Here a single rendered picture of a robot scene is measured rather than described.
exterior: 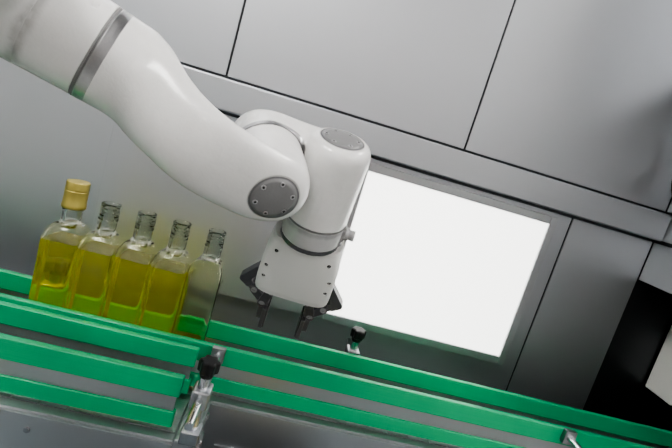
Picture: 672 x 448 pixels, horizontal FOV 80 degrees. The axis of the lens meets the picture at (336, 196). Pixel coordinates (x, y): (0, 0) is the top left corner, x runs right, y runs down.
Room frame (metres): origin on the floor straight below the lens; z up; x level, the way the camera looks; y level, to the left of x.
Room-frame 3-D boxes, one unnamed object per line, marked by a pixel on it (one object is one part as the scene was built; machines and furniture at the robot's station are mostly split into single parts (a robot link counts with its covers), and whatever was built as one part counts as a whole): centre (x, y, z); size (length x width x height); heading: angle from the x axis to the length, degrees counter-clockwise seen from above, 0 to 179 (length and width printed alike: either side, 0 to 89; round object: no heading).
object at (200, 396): (0.53, 0.10, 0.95); 0.17 x 0.03 x 0.12; 6
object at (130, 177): (0.80, -0.01, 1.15); 0.90 x 0.03 x 0.34; 96
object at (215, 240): (0.65, 0.17, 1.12); 0.03 x 0.03 x 0.05
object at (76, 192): (0.63, 0.40, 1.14); 0.04 x 0.04 x 0.04
